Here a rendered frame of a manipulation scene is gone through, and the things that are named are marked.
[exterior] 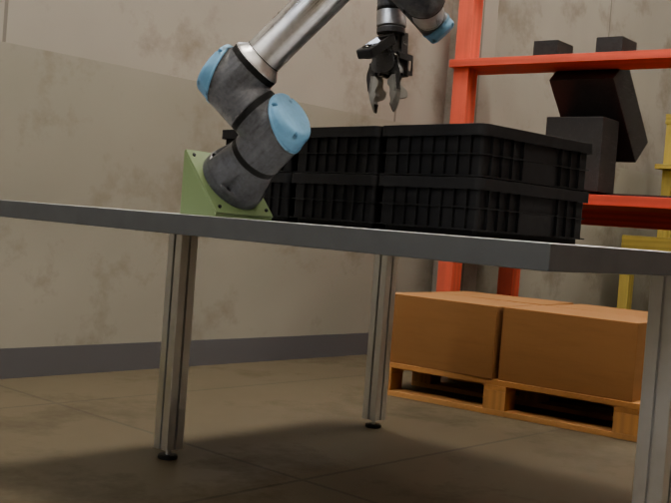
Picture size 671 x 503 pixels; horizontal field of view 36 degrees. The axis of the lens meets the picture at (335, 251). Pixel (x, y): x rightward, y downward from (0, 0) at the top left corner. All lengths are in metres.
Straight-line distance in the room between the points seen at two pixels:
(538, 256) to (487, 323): 2.63
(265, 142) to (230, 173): 0.11
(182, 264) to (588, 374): 1.73
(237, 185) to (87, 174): 2.19
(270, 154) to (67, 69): 2.25
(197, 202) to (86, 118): 2.17
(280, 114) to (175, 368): 1.04
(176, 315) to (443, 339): 1.59
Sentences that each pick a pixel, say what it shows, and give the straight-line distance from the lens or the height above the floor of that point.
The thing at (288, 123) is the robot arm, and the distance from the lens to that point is 2.11.
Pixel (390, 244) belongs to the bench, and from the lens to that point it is 1.62.
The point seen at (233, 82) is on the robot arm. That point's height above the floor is 0.98.
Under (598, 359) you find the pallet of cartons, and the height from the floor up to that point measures 0.28.
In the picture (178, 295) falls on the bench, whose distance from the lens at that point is 2.89.
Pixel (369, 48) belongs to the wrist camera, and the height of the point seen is 1.13.
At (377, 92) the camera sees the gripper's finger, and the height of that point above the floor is 1.04.
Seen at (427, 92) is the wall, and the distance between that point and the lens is 5.98.
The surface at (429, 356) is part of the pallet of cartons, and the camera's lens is 4.24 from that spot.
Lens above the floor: 0.70
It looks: 2 degrees down
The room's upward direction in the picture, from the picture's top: 4 degrees clockwise
